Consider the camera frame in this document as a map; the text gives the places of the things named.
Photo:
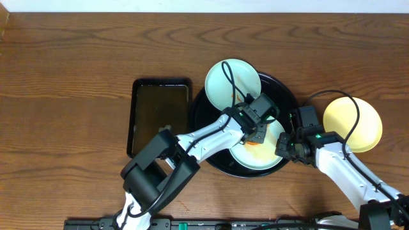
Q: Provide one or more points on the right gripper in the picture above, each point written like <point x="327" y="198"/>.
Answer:
<point x="282" y="149"/>

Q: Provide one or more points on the round black serving tray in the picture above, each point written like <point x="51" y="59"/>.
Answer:
<point x="203" y="113"/>

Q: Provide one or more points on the yellow plate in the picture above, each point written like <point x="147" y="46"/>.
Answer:
<point x="340" y="115"/>

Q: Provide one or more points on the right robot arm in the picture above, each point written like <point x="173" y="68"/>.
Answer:
<point x="379" y="205"/>

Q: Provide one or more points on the black rectangular water tray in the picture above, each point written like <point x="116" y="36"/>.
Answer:
<point x="157" y="103"/>

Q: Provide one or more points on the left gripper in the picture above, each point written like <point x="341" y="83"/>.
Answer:
<point x="259" y="133"/>

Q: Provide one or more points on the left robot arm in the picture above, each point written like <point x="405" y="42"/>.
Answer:
<point x="158" y="173"/>

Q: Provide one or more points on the green and orange sponge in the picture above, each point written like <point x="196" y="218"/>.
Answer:
<point x="252" y="143"/>

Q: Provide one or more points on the light blue plate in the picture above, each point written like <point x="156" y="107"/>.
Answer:
<point x="219" y="90"/>
<point x="261" y="156"/>

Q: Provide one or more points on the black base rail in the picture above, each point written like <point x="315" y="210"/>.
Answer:
<point x="166" y="224"/>

